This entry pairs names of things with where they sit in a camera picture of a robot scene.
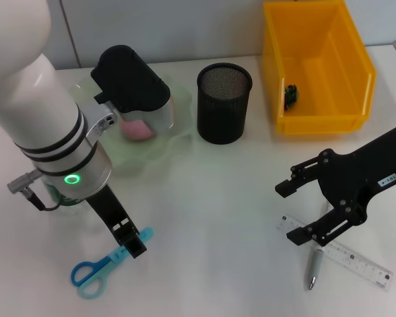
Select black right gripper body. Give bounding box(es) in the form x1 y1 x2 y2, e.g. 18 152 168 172
317 124 396 228

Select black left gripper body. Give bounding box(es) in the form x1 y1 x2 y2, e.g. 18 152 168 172
85 184 135 234

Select clear water bottle green label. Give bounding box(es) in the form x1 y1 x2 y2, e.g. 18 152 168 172
42 174 90 216

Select blue scissors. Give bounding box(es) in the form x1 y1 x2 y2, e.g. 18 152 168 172
70 227 155 300

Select pink peach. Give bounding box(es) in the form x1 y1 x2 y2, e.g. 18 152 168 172
119 119 154 141

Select green plastic wrapper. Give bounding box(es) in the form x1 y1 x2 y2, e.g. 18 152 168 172
284 84 300 112

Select silver ballpoint pen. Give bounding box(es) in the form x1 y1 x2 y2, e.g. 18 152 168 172
308 201 331 291

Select clear plastic ruler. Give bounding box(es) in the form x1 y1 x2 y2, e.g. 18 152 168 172
276 214 394 292

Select black mesh pen holder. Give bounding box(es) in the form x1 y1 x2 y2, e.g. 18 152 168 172
196 62 253 145

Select green glass fruit plate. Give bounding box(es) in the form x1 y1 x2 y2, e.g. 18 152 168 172
69 71 194 176

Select yellow plastic bin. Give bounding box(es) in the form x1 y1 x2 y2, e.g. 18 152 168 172
262 0 378 137

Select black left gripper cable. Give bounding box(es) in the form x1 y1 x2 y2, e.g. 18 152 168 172
7 170 64 211

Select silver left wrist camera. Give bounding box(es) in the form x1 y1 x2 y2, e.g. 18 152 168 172
90 44 176 133

